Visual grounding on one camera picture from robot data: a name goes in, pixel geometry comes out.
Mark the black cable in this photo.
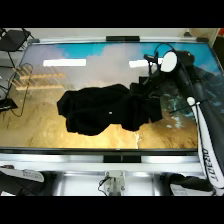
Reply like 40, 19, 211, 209
154, 42, 177, 62
97, 176, 112, 196
11, 62, 34, 118

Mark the black folding chair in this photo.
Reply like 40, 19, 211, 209
0, 28, 35, 68

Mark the silver frame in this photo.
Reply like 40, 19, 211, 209
0, 151, 224, 196

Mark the black garment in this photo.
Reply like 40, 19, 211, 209
56, 83, 164, 137

